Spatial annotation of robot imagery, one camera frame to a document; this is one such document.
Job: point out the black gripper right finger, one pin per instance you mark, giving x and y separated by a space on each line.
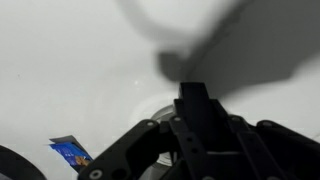
266 150

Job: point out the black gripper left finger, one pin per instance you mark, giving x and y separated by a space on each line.
133 146

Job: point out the small blue card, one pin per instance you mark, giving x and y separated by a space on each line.
71 154

